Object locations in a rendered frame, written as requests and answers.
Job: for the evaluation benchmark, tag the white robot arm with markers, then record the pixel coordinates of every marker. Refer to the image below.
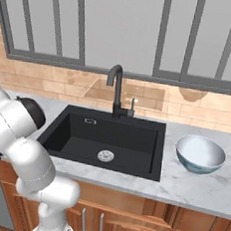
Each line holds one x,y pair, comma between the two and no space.
24,152

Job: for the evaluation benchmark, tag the black sink tap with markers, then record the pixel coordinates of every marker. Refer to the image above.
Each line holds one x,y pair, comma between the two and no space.
117,87

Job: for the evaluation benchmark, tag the black kitchen sink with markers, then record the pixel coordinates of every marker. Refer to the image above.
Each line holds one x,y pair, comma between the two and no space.
111,143

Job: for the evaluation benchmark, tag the white and blue bowl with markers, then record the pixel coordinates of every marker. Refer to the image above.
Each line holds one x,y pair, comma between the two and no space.
200,155

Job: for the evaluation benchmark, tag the grey framed window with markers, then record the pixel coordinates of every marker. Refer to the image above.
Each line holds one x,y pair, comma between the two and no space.
129,29

